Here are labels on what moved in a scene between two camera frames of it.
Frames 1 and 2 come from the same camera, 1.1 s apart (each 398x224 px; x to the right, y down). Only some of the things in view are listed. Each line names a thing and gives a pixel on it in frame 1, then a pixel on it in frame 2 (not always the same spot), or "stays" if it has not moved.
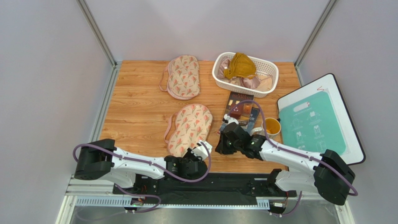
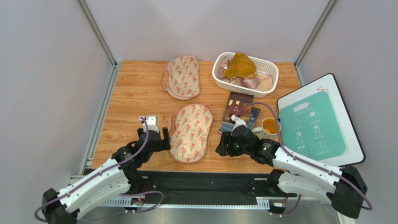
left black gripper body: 189,157 to 159,147
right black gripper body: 224,144 stays
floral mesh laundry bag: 193,123 stays
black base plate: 214,184 stays
